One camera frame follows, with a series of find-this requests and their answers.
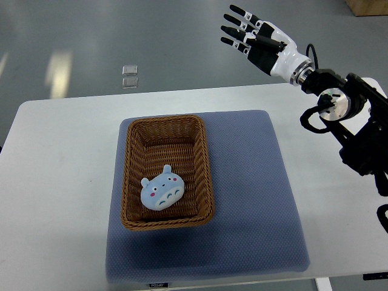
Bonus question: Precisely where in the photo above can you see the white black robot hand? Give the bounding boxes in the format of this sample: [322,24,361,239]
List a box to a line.
[221,4,313,84]

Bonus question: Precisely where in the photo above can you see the blue plush toy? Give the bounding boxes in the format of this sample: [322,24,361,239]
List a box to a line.
[141,164,184,211]

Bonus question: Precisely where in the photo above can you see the upper metal floor plate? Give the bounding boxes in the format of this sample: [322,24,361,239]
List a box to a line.
[122,64,138,76]

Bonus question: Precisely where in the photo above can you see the metal floor plate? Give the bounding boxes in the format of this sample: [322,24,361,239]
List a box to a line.
[122,64,138,76]
[122,76,138,89]

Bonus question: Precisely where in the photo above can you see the brown wicker basket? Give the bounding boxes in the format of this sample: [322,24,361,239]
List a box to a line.
[121,115,215,231]

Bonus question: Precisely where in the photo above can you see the wooden box corner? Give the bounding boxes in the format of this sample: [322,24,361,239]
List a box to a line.
[345,0,388,16]

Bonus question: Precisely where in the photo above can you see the lower metal floor plate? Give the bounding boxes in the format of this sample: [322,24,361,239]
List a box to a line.
[122,76,138,89]

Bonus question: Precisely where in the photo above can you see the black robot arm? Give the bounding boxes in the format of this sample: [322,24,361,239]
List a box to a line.
[221,5,387,196]

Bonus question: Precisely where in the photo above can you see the blue-grey cushion mat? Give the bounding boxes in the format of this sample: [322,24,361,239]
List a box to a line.
[105,110,310,284]

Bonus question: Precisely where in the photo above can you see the white table leg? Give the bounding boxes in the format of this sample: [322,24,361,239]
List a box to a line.
[315,277,333,291]

